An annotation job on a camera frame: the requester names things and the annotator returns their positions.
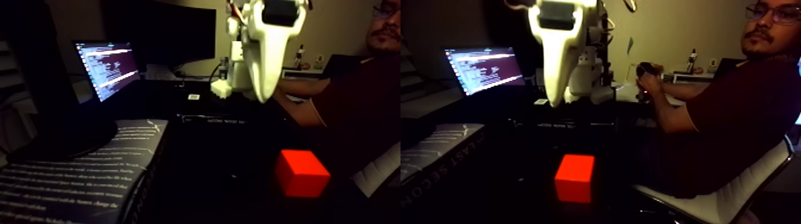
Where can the red cube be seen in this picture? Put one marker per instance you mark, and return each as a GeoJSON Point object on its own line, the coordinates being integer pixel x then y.
{"type": "Point", "coordinates": [303, 175]}

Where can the person's hand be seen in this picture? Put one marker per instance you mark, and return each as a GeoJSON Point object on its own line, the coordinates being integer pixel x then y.
{"type": "Point", "coordinates": [652, 72]}

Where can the small pale desk ornament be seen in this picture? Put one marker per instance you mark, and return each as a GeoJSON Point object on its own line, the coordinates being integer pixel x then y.
{"type": "Point", "coordinates": [319, 61]}

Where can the person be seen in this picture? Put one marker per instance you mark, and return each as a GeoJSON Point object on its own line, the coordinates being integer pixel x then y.
{"type": "Point", "coordinates": [744, 112]}

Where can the white side table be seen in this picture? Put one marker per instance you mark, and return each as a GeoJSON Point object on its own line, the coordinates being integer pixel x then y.
{"type": "Point", "coordinates": [303, 71]}

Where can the black book with white text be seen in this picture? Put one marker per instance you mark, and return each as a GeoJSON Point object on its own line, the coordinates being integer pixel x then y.
{"type": "Point", "coordinates": [75, 181]}

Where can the white chair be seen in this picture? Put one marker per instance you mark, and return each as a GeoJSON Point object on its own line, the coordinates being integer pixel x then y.
{"type": "Point", "coordinates": [726, 203]}

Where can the open laptop with lit screen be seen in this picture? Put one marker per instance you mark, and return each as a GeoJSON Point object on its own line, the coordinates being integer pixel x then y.
{"type": "Point", "coordinates": [109, 69]}

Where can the black wide desktop monitor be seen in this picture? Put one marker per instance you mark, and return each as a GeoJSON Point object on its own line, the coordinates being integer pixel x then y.
{"type": "Point", "coordinates": [163, 31]}

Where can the small dark figurine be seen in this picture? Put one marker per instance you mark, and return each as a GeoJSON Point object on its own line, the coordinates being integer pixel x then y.
{"type": "Point", "coordinates": [300, 57]}

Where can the black box with white lettering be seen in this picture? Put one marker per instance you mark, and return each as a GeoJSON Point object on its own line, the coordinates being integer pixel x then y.
{"type": "Point", "coordinates": [213, 109]}

